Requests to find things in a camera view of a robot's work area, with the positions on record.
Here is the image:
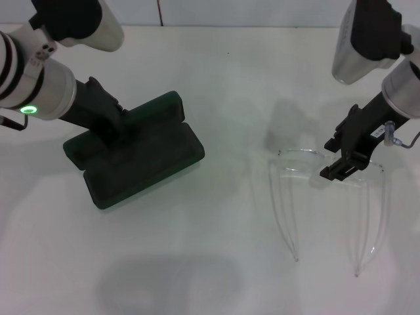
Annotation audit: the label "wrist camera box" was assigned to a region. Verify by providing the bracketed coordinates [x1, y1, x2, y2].
[28, 0, 125, 53]
[331, 0, 415, 85]

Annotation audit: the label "gripper grey cable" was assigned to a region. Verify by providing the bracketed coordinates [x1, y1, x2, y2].
[382, 120, 420, 150]
[0, 114, 29, 131]

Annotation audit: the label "green glasses case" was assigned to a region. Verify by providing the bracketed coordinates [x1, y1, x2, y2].
[62, 91, 206, 211]

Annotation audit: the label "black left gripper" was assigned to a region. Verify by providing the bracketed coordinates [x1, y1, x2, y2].
[62, 77, 132, 146]

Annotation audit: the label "left gripper grey cable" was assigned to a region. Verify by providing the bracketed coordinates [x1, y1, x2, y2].
[0, 114, 29, 131]

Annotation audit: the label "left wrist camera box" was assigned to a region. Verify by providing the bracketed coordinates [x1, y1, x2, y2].
[28, 0, 125, 53]

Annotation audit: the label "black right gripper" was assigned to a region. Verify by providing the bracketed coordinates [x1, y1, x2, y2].
[320, 92, 400, 182]

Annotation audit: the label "right gripper grey cable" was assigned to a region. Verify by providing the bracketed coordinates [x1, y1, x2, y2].
[382, 120, 420, 150]

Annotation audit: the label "clear plastic glasses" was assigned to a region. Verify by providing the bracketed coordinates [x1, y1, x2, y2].
[267, 148, 392, 278]

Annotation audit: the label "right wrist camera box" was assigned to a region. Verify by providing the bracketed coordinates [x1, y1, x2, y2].
[331, 0, 415, 85]

